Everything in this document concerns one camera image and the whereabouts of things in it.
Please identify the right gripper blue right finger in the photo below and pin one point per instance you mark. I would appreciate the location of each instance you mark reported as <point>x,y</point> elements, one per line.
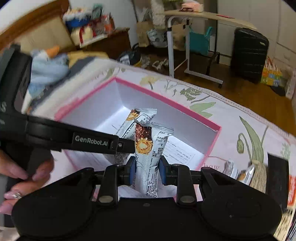
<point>179,176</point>

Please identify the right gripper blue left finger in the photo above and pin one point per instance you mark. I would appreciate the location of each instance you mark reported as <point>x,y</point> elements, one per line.
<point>113,177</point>

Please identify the white snack bar wrapper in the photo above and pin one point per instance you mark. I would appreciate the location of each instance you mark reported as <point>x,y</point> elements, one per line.
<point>231,170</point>
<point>150,141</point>
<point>245,177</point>
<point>127,129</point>

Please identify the person's left hand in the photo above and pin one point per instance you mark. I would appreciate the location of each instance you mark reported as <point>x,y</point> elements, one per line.
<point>28,184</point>

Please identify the pink cardboard box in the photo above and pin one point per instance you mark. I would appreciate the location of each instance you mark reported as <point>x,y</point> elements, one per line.
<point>106,108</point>

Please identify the goose plush in blue blanket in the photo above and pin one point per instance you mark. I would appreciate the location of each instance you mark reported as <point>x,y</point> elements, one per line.
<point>46,71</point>

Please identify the floral bedspread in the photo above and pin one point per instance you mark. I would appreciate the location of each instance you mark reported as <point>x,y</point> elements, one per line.
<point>244,135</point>

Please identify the cream gift box red ribbon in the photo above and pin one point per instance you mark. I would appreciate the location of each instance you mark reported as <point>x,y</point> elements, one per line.
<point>82,35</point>

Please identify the wooden padded headboard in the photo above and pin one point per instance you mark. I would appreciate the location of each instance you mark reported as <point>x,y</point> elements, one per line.
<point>41,28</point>

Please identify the blue flower basket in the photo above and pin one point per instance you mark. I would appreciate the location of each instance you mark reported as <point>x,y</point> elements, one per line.
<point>76,17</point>

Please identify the wooden nightstand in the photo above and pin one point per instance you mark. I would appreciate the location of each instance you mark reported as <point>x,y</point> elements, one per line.
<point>113,45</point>

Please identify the orange drink bottle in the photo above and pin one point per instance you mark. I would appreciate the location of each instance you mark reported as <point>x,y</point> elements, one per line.
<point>108,24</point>

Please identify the teal shopping bag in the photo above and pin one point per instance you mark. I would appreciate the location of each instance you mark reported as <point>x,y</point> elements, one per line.
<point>200,43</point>

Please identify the colourful gift bag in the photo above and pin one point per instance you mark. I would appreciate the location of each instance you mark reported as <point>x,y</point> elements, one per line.
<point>271,74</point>

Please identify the black hard-shell suitcase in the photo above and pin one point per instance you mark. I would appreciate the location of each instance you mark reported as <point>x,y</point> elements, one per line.
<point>248,54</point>

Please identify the brown paper bag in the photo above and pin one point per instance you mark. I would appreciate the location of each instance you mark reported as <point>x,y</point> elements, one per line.
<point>142,29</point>

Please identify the wooden rolling side table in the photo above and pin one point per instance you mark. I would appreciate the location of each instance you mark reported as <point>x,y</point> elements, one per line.
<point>213,54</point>

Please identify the red booklet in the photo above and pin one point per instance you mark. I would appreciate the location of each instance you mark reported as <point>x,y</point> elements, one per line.
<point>224,16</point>

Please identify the pink tissue box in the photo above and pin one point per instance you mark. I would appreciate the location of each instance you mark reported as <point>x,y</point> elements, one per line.
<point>193,6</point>

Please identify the white wardrobe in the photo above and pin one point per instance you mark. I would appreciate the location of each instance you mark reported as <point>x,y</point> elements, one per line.
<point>273,19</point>

